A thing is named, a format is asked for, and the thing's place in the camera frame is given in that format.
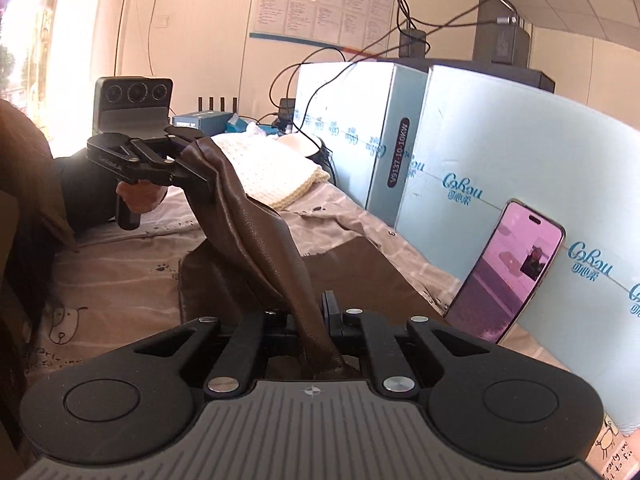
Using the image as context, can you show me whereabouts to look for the white knitted cloth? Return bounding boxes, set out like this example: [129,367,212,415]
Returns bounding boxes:
[210,132,332,212]

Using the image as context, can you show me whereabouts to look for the person's brown coat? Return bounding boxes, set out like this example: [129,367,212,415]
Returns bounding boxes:
[0,99,78,480]

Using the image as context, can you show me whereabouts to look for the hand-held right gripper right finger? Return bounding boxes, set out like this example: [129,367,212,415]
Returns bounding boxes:
[320,290,495,397]

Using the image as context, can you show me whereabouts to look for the smartphone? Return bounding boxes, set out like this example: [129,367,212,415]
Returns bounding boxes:
[443,198,567,345]

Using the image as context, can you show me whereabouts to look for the light blue cardboard box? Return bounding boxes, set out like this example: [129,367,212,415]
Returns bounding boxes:
[394,64,640,437]
[294,61,430,215]

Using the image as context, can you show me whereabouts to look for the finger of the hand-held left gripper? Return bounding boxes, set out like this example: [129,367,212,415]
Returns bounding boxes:
[120,152,217,194]
[129,126,207,157]

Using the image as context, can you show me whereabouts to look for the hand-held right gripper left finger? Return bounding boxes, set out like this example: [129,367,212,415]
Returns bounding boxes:
[131,310,302,397]

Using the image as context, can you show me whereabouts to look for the person's left hand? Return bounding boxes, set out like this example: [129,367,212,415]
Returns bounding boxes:
[116,182,169,216]

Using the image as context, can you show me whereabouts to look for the person's left forearm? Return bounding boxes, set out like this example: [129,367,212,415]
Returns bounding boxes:
[52,154,122,237]

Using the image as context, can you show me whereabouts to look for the brown leather garment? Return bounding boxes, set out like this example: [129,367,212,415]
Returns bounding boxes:
[169,126,451,382]

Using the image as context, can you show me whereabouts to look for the blue router with antennas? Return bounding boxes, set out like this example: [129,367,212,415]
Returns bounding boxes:
[172,96,241,134]

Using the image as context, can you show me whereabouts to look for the black power adapter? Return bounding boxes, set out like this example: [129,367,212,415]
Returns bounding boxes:
[398,0,429,60]

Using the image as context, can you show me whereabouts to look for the grey electronic device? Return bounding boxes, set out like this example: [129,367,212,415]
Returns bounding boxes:
[474,15,532,67]

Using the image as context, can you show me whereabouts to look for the dark grey case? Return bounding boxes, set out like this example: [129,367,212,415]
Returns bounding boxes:
[392,57,557,95]

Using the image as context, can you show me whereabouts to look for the red and black cable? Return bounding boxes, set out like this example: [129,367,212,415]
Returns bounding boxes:
[344,0,506,61]

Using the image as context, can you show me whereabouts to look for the printed beige bed sheet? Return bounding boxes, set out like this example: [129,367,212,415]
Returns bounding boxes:
[24,180,640,480]

